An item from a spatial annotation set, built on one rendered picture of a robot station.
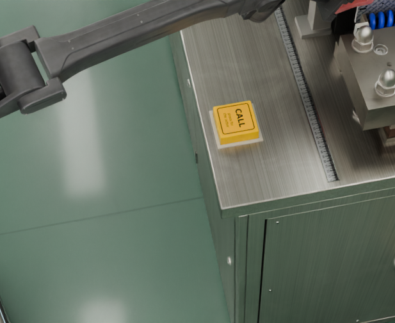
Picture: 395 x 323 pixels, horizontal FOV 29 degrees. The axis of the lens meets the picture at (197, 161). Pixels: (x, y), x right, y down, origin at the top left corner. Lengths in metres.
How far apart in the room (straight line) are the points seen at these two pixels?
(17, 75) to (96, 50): 0.12
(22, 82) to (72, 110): 1.47
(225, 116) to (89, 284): 1.01
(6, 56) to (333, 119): 0.60
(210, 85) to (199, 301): 0.91
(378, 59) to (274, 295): 0.63
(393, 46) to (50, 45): 0.58
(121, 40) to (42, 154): 1.40
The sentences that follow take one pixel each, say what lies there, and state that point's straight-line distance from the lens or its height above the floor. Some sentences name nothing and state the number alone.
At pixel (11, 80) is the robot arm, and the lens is 1.09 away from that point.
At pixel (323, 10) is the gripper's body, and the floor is 1.09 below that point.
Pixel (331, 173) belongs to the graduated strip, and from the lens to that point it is 1.33.
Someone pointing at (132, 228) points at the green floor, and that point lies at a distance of 2.29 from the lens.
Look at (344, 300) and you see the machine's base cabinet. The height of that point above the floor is 0.32.
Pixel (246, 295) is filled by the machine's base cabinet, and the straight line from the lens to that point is 1.67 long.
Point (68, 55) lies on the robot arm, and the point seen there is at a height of 1.21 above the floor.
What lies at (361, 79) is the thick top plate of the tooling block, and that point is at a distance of 1.29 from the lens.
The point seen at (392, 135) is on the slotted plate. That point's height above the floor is 0.92.
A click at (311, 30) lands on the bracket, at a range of 1.50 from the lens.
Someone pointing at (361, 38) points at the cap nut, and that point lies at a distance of 1.30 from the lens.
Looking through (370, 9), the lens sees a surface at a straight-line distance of 1.38.
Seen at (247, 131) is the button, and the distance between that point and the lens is 1.34.
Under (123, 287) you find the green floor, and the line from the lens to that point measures 2.22.
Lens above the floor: 2.04
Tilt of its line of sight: 59 degrees down
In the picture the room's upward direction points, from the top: 5 degrees counter-clockwise
